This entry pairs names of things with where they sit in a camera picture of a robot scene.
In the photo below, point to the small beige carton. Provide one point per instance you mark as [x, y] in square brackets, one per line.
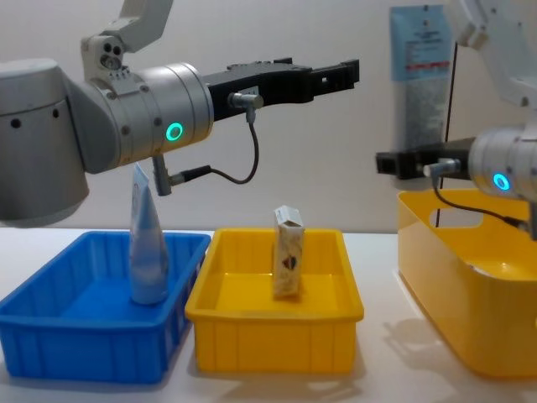
[288, 256]

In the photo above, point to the blue plastic tray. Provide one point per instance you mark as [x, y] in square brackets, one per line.
[84, 336]

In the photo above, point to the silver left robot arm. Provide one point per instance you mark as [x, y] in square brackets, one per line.
[105, 109]

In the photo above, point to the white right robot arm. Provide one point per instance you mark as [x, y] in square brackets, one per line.
[507, 138]

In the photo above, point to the yellow plastic basket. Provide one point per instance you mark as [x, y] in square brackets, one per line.
[474, 310]

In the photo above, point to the yellow plastic tray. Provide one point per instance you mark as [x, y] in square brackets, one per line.
[272, 340]

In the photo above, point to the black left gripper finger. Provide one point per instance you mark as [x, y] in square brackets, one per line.
[353, 71]
[331, 80]

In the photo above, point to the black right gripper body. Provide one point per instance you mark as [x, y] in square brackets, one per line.
[436, 157]

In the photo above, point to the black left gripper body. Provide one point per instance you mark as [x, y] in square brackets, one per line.
[277, 86]

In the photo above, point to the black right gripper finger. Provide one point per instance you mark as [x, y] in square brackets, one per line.
[386, 163]

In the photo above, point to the white and blue tube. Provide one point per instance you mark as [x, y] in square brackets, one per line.
[147, 252]

